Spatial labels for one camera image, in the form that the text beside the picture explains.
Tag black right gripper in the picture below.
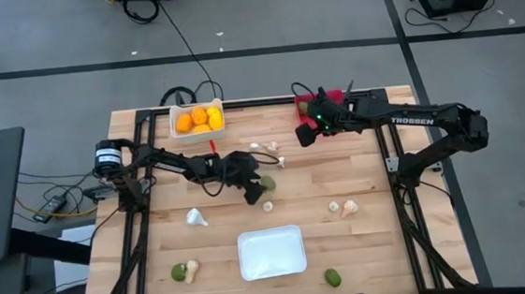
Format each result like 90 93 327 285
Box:
291 89 362 149

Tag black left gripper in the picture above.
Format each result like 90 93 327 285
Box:
205 148 269 210

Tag large white garlic bulb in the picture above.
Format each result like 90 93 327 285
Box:
185 207 210 229

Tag white plastic basket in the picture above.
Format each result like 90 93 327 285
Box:
235 223 310 283

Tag red plastic basket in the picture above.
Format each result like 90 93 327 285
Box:
293 88 352 131

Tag clear plastic basket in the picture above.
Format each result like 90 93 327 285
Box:
167 96 227 148

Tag white board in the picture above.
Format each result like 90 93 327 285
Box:
51 224 101 294

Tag black power adapter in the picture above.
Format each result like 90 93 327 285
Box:
31 194 70 225

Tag black desk base bar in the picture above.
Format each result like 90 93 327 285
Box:
8 222 94 272

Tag black aluminium frame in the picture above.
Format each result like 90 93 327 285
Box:
69 80 480 294

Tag long black cable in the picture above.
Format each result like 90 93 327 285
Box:
151 0 226 108

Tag coiled black cable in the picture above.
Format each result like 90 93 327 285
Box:
121 0 163 26

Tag black floor cables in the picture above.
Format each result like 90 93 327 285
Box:
10 165 105 233

